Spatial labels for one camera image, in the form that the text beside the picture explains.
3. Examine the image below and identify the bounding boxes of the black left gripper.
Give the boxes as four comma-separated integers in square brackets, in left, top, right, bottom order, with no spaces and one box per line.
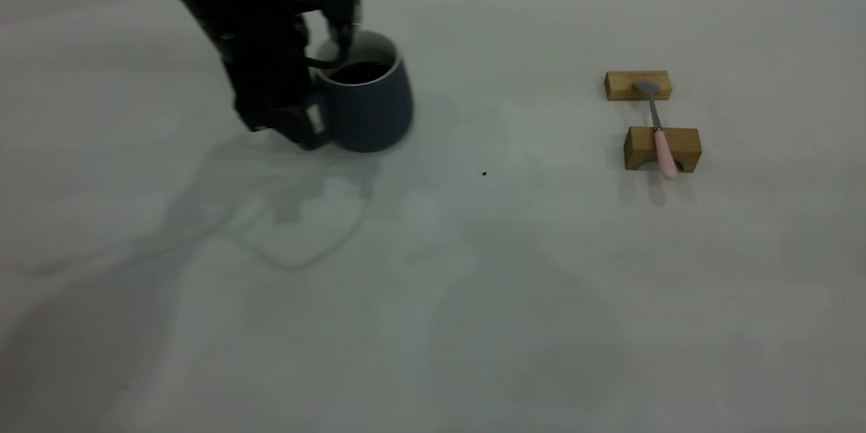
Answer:
[169,0,361,151]

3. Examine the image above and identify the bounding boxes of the dark grey ceramic mug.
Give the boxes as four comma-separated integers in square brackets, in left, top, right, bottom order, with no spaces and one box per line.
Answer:
[301,29,415,153]

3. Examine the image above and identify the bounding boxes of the pink handled grey spoon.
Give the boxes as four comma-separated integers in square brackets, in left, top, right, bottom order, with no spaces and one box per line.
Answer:
[633,81,679,181]

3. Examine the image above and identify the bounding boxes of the black coffee liquid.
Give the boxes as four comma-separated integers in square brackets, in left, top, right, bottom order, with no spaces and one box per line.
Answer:
[332,61,393,85]

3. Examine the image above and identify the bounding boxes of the flat rectangular wooden block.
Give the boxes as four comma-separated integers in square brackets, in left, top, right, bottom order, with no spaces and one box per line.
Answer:
[604,70,673,101]

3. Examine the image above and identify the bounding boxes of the arched wooden block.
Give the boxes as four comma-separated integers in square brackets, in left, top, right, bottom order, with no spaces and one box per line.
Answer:
[623,126,702,173]

